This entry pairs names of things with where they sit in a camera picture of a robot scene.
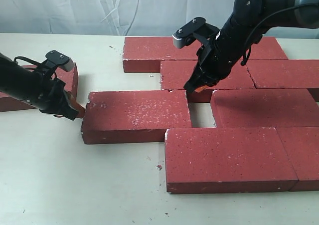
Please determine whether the red brick with chipped corner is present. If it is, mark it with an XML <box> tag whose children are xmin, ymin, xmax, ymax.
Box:
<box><xmin>81</xmin><ymin>90</ymin><xmax>192</xmax><ymax>145</ymax></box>

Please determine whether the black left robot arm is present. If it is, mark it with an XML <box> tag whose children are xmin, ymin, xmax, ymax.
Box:
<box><xmin>0</xmin><ymin>50</ymin><xmax>85</xmax><ymax>120</ymax></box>

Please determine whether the red brick second row right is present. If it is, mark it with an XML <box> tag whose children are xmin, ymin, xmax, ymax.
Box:
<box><xmin>247</xmin><ymin>59</ymin><xmax>319</xmax><ymax>102</ymax></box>

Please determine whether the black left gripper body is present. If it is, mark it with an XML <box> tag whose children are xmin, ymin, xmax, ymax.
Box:
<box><xmin>37</xmin><ymin>78</ymin><xmax>78</xmax><ymax>120</ymax></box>

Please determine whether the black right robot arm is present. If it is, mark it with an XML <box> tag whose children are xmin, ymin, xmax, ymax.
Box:
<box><xmin>173</xmin><ymin>0</ymin><xmax>319</xmax><ymax>93</ymax></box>

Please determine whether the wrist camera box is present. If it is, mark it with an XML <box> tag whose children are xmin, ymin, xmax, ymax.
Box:
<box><xmin>45</xmin><ymin>50</ymin><xmax>75</xmax><ymax>72</ymax></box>
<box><xmin>172</xmin><ymin>17</ymin><xmax>220</xmax><ymax>49</ymax></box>

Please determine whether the light blue backdrop cloth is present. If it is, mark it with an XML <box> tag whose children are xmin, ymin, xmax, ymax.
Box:
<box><xmin>0</xmin><ymin>0</ymin><xmax>319</xmax><ymax>38</ymax></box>

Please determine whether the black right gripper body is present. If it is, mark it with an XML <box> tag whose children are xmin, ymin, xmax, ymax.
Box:
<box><xmin>183</xmin><ymin>42</ymin><xmax>239</xmax><ymax>93</ymax></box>

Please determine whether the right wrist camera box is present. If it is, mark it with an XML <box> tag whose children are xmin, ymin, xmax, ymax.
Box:
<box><xmin>172</xmin><ymin>17</ymin><xmax>220</xmax><ymax>49</ymax></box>

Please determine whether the red brick third row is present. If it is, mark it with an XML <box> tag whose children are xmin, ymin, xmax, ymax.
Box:
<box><xmin>210</xmin><ymin>89</ymin><xmax>319</xmax><ymax>128</ymax></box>

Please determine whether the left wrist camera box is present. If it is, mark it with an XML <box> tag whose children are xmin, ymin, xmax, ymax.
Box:
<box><xmin>45</xmin><ymin>50</ymin><xmax>75</xmax><ymax>72</ymax></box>

